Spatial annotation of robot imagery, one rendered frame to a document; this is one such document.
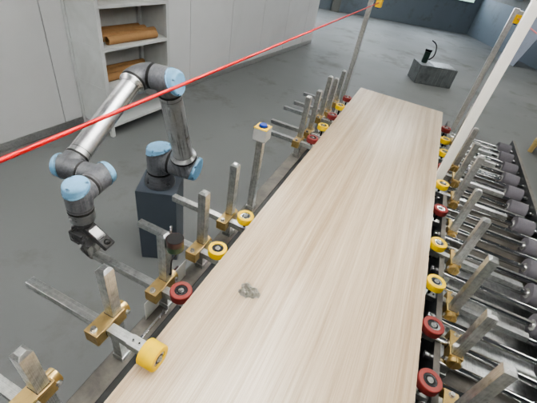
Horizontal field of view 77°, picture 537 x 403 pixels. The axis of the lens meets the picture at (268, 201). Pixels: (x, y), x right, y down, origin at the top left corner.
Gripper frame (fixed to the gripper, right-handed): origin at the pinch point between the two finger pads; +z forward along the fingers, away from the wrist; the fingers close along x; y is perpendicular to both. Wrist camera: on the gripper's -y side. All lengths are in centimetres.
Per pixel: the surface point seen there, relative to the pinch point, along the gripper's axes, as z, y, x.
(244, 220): -9, -43, -47
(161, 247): -23.1, -32.0, -2.5
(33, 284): -13.5, -3.3, 25.8
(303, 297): -8, -82, -22
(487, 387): -26, -139, -8
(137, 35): -10, 177, -224
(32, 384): -20, -34, 47
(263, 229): -8, -53, -47
